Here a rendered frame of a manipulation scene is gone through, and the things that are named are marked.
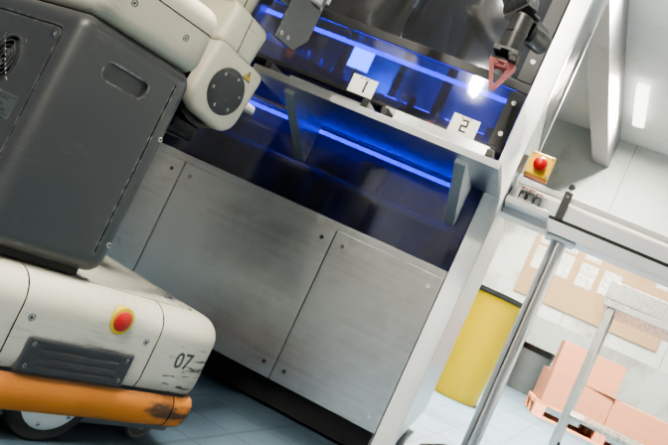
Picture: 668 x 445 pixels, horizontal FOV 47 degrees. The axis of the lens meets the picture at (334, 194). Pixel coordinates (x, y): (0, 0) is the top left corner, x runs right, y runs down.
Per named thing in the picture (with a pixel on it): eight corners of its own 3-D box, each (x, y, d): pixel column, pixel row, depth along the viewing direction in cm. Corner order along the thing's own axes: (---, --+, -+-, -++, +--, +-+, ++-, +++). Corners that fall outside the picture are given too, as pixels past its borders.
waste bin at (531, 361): (538, 398, 893) (557, 356, 897) (535, 399, 854) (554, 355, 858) (503, 381, 910) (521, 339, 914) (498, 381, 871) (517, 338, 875)
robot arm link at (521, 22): (509, 8, 195) (526, 7, 190) (526, 22, 198) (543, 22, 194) (499, 33, 194) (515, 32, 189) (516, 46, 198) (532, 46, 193)
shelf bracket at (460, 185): (443, 222, 225) (461, 183, 226) (453, 226, 224) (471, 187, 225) (434, 204, 192) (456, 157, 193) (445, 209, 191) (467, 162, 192)
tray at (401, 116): (404, 151, 230) (409, 140, 230) (484, 184, 224) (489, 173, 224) (390, 121, 197) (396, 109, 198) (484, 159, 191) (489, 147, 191)
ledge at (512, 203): (504, 208, 236) (507, 202, 236) (544, 224, 233) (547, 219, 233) (505, 201, 222) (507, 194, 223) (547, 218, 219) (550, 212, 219)
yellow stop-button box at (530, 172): (522, 176, 229) (532, 154, 230) (545, 185, 227) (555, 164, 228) (523, 171, 222) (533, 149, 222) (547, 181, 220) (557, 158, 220)
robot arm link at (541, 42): (503, 1, 200) (530, -13, 194) (530, 23, 206) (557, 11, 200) (499, 38, 195) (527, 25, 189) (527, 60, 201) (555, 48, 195)
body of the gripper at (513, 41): (515, 72, 197) (527, 46, 197) (516, 58, 187) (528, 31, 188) (492, 63, 199) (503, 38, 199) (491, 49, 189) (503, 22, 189)
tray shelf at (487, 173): (296, 117, 249) (299, 112, 249) (498, 202, 231) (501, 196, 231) (251, 69, 202) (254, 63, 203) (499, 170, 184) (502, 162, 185)
